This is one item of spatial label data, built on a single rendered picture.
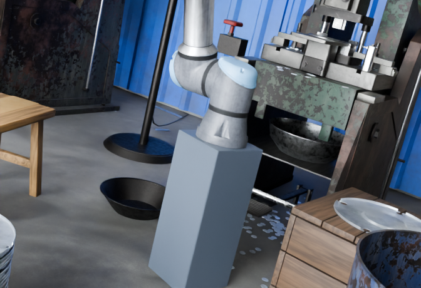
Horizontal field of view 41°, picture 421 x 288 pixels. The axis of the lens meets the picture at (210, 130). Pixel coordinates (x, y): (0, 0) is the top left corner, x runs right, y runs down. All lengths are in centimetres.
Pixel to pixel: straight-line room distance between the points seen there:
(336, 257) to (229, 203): 33
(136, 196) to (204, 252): 68
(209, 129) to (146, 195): 76
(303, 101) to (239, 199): 54
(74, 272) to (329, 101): 101
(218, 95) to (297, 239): 45
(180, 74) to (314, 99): 57
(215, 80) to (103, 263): 65
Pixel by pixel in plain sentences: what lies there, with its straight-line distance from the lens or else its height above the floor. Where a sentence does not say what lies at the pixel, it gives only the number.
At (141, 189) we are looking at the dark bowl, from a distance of 227.
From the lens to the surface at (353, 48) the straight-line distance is 222.
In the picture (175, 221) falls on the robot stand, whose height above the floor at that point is 19.
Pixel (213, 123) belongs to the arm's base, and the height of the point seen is 51.
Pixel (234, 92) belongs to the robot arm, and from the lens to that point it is 155.
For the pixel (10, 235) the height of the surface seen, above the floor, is 24.
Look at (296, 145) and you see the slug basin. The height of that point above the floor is 37.
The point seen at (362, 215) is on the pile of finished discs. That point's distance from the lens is 165.
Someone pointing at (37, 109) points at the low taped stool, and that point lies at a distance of 203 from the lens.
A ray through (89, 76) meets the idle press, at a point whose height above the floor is 21.
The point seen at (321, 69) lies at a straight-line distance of 206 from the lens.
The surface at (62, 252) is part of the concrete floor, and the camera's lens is 181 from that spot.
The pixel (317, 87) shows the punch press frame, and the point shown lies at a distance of 201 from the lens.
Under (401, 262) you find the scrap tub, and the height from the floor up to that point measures 41.
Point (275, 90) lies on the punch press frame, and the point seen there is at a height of 56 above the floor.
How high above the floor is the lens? 86
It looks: 14 degrees down
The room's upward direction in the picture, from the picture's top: 13 degrees clockwise
